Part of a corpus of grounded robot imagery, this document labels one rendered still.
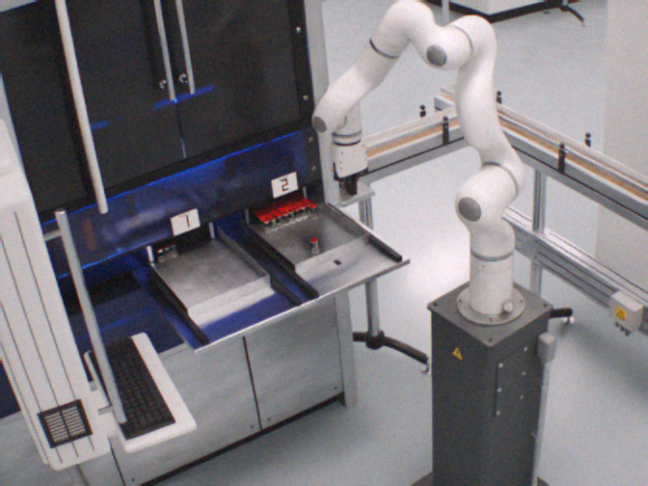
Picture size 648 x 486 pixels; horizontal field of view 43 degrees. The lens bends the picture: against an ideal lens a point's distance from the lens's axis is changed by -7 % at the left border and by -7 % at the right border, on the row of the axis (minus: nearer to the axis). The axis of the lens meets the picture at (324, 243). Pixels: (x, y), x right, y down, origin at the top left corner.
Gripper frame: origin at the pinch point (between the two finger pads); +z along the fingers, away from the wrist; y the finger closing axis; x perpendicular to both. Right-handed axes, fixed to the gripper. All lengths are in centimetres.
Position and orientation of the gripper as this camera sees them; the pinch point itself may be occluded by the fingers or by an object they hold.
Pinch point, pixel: (351, 187)
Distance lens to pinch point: 251.2
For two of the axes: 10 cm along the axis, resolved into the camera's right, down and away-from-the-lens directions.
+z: 0.9, 8.4, 5.3
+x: 5.2, 4.2, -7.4
